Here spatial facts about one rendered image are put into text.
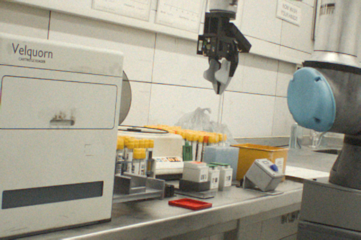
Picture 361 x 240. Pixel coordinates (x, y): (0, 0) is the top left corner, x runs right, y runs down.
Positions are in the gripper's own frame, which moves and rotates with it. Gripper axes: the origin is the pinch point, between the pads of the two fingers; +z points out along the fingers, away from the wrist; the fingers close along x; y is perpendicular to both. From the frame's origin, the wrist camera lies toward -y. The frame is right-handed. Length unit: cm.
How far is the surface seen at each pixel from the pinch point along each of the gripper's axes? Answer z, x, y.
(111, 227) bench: 25, 25, 58
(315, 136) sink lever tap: 19, -62, -164
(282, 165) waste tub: 20.1, 5.8, -25.2
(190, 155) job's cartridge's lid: 16.2, 6.3, 17.2
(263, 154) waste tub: 16.7, 5.3, -15.0
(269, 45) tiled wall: -25, -67, -120
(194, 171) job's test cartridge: 19.4, 10.1, 19.8
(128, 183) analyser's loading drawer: 19, 19, 49
